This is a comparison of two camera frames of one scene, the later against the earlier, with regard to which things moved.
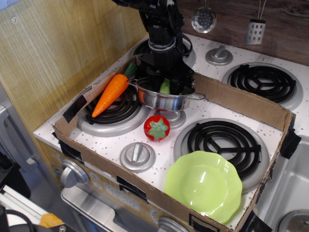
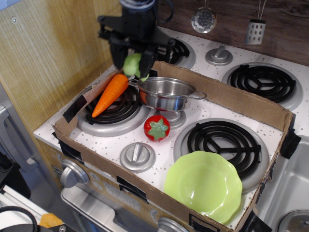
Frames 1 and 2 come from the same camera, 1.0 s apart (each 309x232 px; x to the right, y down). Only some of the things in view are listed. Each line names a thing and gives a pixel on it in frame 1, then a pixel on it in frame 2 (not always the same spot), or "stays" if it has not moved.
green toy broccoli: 165,87 → 131,66
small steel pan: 157,100 stays
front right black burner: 234,140 stays
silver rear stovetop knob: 219,57 stays
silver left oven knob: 72,174 stays
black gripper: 168,64 → 137,26
